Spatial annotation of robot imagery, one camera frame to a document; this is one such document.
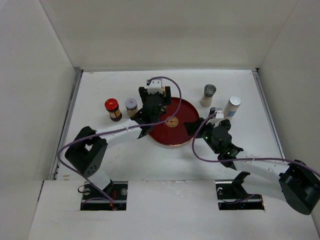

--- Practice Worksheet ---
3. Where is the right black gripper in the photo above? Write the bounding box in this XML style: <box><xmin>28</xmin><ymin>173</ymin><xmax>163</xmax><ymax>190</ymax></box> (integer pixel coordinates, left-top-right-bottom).
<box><xmin>184</xmin><ymin>117</ymin><xmax>220</xmax><ymax>154</ymax></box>

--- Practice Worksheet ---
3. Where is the silver lid spice jar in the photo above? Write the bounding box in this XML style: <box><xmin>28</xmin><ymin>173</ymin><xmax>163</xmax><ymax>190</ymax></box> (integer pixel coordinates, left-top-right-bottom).
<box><xmin>125</xmin><ymin>98</ymin><xmax>138</xmax><ymax>118</ymax></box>

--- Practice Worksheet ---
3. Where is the green label sauce bottle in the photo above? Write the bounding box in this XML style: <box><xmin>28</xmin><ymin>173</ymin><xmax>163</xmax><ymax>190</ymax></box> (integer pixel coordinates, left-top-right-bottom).
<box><xmin>161</xmin><ymin>86</ymin><xmax>166</xmax><ymax>97</ymax></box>

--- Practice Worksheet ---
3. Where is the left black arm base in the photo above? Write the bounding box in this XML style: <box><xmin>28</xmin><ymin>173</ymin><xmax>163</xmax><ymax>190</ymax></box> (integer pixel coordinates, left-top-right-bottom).
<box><xmin>80</xmin><ymin>181</ymin><xmax>128</xmax><ymax>211</ymax></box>

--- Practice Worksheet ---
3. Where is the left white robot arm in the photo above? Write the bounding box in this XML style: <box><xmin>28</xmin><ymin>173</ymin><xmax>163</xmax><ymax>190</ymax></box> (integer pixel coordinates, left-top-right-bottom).
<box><xmin>64</xmin><ymin>85</ymin><xmax>172</xmax><ymax>200</ymax></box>

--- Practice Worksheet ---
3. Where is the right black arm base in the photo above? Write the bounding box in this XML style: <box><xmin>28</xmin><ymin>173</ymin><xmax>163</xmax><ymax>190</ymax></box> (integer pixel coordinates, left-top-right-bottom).
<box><xmin>215</xmin><ymin>172</ymin><xmax>265</xmax><ymax>211</ymax></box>

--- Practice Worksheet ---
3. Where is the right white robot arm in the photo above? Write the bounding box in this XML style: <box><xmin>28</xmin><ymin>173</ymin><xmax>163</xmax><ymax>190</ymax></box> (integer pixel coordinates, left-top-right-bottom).
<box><xmin>183</xmin><ymin>116</ymin><xmax>320</xmax><ymax>215</ymax></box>

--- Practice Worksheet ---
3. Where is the red round tray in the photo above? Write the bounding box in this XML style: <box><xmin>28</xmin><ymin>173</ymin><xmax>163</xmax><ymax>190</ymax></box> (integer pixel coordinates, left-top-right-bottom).
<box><xmin>149</xmin><ymin>97</ymin><xmax>199</xmax><ymax>146</ymax></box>

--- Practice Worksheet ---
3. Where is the grey cap salt grinder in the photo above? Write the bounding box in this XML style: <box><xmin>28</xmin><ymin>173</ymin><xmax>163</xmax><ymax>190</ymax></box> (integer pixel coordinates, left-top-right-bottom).
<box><xmin>200</xmin><ymin>84</ymin><xmax>217</xmax><ymax>107</ymax></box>

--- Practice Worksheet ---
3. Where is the black cap pepper bottle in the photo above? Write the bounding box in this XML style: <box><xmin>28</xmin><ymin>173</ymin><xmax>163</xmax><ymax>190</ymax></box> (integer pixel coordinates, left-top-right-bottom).
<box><xmin>219</xmin><ymin>119</ymin><xmax>231</xmax><ymax>131</ymax></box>

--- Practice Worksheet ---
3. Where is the red lid sauce jar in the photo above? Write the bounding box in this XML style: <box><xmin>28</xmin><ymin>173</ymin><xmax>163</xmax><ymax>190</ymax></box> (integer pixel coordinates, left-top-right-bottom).
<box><xmin>104</xmin><ymin>98</ymin><xmax>122</xmax><ymax>122</ymax></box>

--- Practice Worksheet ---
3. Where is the white blue cylinder shaker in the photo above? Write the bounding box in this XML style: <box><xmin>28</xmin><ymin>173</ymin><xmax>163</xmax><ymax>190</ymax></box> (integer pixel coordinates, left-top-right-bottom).
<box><xmin>223</xmin><ymin>96</ymin><xmax>242</xmax><ymax>120</ymax></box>

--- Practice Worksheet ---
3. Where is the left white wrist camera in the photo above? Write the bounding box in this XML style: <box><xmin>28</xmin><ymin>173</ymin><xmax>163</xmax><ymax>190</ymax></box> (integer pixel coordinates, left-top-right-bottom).
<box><xmin>146</xmin><ymin>78</ymin><xmax>163</xmax><ymax>95</ymax></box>

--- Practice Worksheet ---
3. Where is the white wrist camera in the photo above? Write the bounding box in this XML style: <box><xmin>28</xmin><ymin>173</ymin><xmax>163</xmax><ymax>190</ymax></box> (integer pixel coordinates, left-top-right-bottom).
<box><xmin>146</xmin><ymin>78</ymin><xmax>163</xmax><ymax>95</ymax></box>
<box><xmin>209</xmin><ymin>107</ymin><xmax>224</xmax><ymax>124</ymax></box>

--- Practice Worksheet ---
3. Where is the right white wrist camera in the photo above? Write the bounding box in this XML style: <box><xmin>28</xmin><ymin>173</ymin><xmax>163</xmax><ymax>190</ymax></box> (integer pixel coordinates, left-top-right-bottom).
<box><xmin>209</xmin><ymin>107</ymin><xmax>224</xmax><ymax>124</ymax></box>

